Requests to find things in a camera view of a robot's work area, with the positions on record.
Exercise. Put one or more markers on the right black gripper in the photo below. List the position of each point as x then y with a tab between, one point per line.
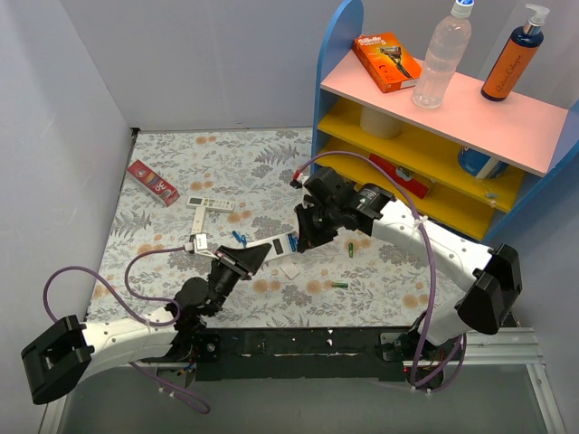
312	220

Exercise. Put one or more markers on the orange pump bottle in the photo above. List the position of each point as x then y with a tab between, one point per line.
515	56

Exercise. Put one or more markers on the orange razor box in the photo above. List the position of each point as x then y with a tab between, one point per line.
388	63

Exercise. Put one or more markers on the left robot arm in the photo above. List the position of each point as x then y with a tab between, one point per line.
71	351

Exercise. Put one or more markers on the blue pink yellow shelf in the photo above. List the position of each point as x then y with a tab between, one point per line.
536	139

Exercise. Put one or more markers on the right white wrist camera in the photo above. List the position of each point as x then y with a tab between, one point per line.
326	186

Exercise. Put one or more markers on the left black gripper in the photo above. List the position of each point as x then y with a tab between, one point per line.
233	267

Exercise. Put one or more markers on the white air conditioner remote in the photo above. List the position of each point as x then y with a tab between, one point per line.
212	205

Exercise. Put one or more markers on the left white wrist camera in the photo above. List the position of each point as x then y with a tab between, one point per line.
197	244

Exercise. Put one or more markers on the white battery cover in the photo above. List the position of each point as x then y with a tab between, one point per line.
289	269

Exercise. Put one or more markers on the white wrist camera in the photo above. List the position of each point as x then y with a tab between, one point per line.
326	186
197	244

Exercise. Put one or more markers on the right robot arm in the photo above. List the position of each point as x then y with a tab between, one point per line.
489	278

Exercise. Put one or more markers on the white paper roll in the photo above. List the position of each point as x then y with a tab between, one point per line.
378	124

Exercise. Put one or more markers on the white red remote control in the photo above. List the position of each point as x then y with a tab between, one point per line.
280	247

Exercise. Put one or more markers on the slim white black remote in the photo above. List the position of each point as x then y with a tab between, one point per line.
198	221

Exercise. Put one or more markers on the blue white container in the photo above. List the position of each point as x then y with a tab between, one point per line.
480	165

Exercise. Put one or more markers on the red toothpaste box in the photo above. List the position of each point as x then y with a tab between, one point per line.
153	183

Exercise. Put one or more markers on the floral table mat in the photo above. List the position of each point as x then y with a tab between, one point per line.
143	260

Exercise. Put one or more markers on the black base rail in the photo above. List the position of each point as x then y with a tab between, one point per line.
384	353

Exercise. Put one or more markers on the clear plastic water bottle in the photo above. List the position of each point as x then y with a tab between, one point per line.
447	46

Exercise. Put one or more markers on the red box on shelf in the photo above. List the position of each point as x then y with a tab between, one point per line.
414	183

